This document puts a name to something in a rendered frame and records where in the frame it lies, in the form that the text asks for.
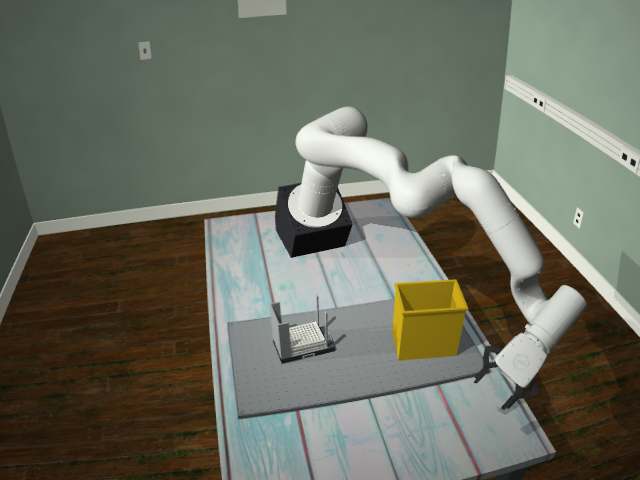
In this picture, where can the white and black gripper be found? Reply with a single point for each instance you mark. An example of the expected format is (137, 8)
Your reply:
(520, 360)

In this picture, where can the yellow open-top bin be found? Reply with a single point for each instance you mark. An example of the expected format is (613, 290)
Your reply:
(428, 333)

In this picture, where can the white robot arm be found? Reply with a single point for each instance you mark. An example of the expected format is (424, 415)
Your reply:
(415, 195)

